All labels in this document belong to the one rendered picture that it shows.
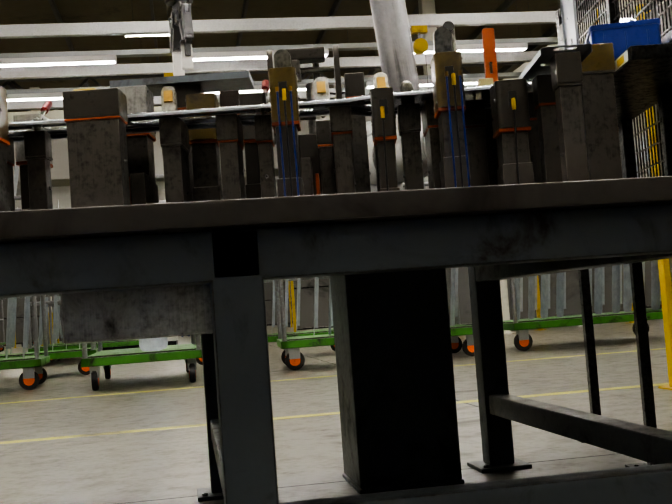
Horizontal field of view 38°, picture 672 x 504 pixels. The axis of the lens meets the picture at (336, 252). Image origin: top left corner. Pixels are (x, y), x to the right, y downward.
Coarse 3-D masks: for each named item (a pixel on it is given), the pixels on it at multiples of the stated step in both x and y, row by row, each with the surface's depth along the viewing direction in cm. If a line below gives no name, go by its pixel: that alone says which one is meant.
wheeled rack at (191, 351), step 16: (160, 176) 822; (192, 336) 998; (96, 352) 966; (112, 352) 880; (128, 352) 843; (144, 352) 814; (160, 352) 816; (176, 352) 813; (192, 352) 815; (96, 368) 808; (192, 368) 818; (96, 384) 804
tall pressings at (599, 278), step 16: (640, 144) 1047; (560, 272) 986; (624, 272) 1010; (656, 272) 1005; (528, 288) 989; (544, 288) 987; (560, 288) 985; (624, 288) 1009; (656, 288) 1004; (528, 304) 988; (544, 304) 986; (560, 304) 984; (624, 304) 1008; (656, 304) 1003
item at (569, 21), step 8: (560, 0) 235; (568, 0) 229; (568, 8) 229; (568, 16) 230; (576, 16) 223; (568, 24) 230; (576, 24) 223; (568, 32) 231; (576, 32) 222; (568, 40) 231; (576, 40) 222; (568, 48) 232
